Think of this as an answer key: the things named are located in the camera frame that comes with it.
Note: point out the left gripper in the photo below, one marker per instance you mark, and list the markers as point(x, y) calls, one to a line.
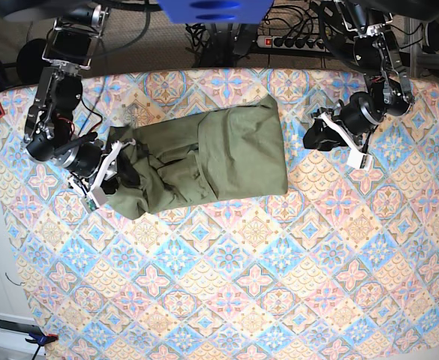
point(350, 125)

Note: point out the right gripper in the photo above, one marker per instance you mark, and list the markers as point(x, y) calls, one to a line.
point(94, 164)

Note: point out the olive green t-shirt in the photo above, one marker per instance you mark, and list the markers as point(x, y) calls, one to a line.
point(225, 154)

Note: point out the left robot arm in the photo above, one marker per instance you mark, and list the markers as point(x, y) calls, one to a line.
point(359, 35)

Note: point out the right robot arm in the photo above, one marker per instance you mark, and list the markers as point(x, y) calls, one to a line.
point(53, 64)

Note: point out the patterned tile tablecloth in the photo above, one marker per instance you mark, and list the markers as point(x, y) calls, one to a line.
point(343, 266)

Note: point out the black round stool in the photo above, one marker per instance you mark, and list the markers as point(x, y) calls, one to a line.
point(31, 67)

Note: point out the black speaker top right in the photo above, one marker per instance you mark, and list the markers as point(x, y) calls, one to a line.
point(431, 37)

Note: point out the blue orange clamp lower left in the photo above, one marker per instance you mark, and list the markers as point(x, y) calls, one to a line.
point(41, 339)

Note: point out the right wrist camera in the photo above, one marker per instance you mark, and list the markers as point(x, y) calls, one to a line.
point(93, 200)

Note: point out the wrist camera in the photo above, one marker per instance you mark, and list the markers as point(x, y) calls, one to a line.
point(359, 160)
point(93, 200)

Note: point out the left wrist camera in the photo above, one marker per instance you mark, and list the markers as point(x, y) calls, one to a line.
point(359, 160)

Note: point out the power strip with red switch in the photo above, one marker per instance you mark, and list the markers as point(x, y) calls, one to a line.
point(290, 43)

